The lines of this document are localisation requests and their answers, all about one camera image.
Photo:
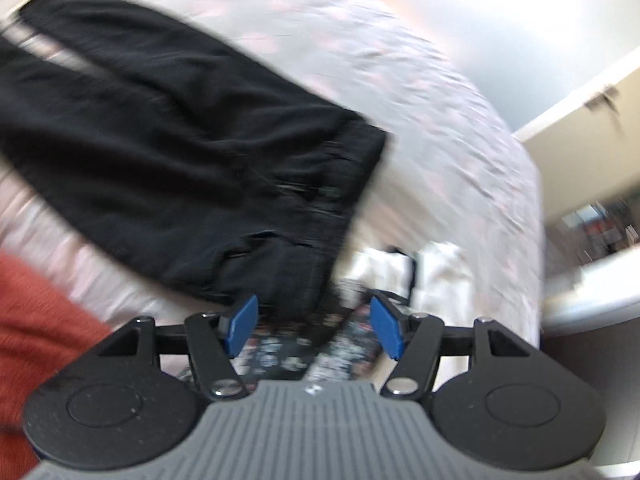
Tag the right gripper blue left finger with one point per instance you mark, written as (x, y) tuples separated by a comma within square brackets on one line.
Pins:
[(236, 325)]

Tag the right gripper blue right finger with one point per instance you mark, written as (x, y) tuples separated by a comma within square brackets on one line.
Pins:
[(390, 320)]

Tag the black denim jeans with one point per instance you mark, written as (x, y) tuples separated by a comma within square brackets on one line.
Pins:
[(183, 158)]

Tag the floral dark garment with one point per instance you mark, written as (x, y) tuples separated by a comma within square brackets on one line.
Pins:
[(335, 343)]

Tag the white hooded sweatshirt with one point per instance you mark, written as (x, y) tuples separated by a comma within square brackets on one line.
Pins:
[(436, 280)]

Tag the polka dot bed sheet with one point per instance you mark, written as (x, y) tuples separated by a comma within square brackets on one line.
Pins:
[(452, 171)]

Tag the red knit sleeve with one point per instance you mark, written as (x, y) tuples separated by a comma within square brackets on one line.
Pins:
[(41, 332)]

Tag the cream bedroom door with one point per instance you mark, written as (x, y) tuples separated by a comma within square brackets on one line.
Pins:
[(581, 158)]

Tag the black door handle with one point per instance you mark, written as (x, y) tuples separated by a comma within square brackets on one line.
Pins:
[(606, 98)]

